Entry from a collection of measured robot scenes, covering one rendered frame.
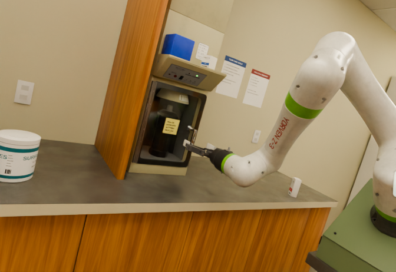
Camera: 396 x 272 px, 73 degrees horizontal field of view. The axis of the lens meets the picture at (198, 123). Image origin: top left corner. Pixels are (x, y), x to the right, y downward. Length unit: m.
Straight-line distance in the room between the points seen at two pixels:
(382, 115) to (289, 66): 1.52
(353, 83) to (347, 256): 0.56
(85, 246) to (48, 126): 0.75
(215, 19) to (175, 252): 1.10
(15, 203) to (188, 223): 0.67
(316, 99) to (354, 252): 0.53
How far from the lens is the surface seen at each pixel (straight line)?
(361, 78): 0.97
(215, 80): 1.32
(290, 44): 2.44
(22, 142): 1.05
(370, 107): 1.01
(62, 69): 1.59
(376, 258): 1.08
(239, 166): 1.00
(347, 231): 1.12
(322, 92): 0.80
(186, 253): 1.35
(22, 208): 0.97
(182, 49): 1.19
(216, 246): 1.44
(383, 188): 0.98
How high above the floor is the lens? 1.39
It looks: 6 degrees down
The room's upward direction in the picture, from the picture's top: 15 degrees clockwise
